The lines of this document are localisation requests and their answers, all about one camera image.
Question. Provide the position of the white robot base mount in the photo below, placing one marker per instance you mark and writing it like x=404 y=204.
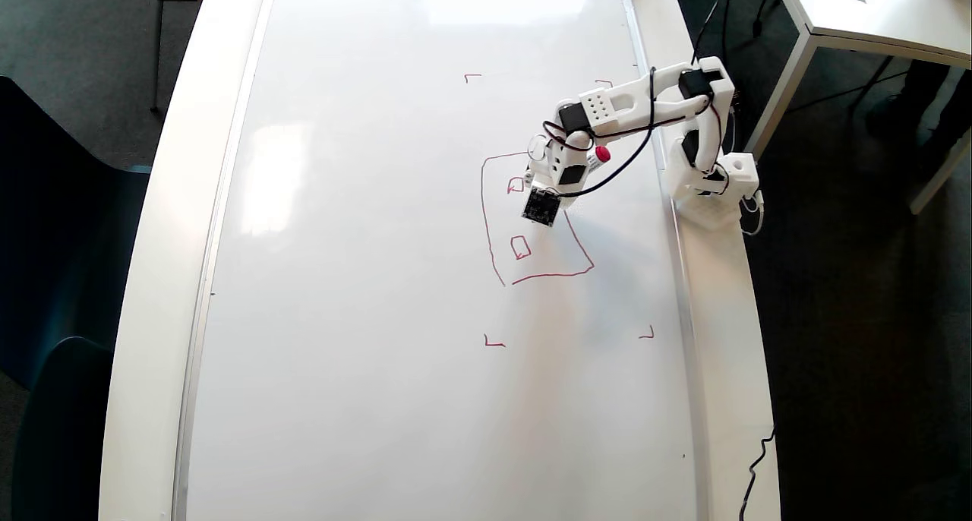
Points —
x=710 y=213

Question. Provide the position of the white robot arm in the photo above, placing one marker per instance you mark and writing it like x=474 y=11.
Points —
x=710 y=137

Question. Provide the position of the white side table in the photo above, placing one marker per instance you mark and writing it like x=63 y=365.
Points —
x=896 y=12

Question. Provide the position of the white marker pen red end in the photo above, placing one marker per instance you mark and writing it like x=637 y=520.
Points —
x=602 y=155

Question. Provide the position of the person leg in dark trousers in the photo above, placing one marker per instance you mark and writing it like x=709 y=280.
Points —
x=923 y=88

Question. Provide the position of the dark teal chair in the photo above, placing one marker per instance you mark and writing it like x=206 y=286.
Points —
x=61 y=225
x=61 y=430

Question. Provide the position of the black wrist camera board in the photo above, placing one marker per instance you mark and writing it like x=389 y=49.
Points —
x=541 y=207

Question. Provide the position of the large white whiteboard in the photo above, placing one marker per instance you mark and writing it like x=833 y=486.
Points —
x=380 y=316

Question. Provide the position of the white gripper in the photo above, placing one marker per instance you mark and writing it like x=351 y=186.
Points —
x=533 y=176

